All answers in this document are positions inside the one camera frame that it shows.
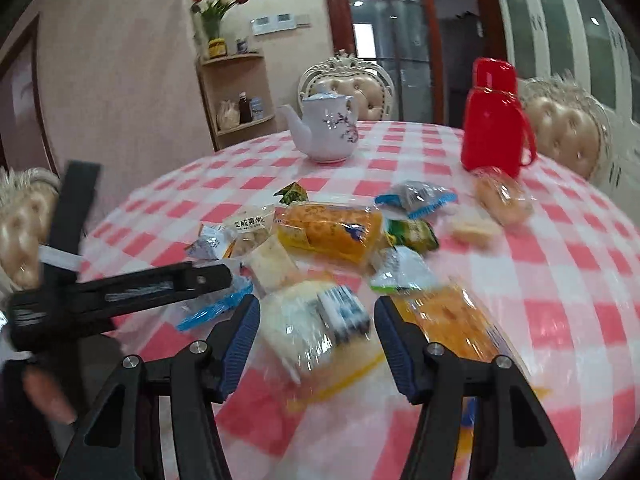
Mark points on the dark brown bottle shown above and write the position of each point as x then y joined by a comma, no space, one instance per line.
245,109

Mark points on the white packet dark label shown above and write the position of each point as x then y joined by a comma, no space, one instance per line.
247,232

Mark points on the vase of tulips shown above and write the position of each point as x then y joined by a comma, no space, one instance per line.
215,5

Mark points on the green snack packet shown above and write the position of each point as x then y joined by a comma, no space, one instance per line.
412,234

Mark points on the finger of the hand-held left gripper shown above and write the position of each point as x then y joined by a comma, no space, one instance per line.
150,287
75,205

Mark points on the red thermos jug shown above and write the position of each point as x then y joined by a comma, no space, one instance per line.
492,120

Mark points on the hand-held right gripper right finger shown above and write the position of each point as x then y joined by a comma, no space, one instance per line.
395,345

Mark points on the person's left hand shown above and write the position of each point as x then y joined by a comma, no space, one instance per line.
47,392

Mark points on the wooden corner shelf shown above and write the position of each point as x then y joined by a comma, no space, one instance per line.
235,80

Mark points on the white floral teapot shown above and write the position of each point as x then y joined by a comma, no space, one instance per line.
325,127

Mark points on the dark wood glass door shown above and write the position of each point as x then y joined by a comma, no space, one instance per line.
400,35

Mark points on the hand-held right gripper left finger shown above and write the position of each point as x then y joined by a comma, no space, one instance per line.
240,345

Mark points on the clear bread roll packet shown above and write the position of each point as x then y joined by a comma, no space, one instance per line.
502,197

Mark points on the pale cake slice packet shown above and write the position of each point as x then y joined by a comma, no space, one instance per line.
472,230

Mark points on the white green-edged packet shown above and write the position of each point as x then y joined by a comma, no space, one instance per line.
402,270

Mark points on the white glass-door cabinet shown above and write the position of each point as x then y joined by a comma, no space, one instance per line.
560,20

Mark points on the white bread packet blue label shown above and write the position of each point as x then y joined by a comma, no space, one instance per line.
310,330

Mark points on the yellow cake roll packet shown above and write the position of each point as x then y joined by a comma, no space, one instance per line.
330,230

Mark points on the wall switch panel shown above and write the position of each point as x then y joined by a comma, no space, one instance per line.
280,23

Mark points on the yellow jar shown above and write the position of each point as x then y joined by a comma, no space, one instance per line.
216,47

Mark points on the cream tufted dining chair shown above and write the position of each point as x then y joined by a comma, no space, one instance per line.
570,130
360,87
22,230

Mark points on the white cake slice packet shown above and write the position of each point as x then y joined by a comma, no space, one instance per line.
270,265

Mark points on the orange cake packet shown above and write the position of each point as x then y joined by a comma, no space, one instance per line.
450,320

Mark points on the small blue white jar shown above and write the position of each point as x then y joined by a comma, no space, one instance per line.
242,46

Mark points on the brown wooden door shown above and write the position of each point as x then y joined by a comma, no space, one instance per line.
20,100

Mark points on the clear blue-edged packet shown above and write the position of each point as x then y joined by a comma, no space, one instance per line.
210,310

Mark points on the pale bagged food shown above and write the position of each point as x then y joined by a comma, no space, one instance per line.
228,114

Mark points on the small white blue packet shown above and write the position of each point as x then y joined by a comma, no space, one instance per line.
207,245

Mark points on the pink checked tablecloth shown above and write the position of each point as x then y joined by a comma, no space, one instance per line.
550,270

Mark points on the grey blue snack packet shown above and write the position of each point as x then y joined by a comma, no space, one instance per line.
415,197

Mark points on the green triangular packet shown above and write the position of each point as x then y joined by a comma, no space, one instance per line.
292,194

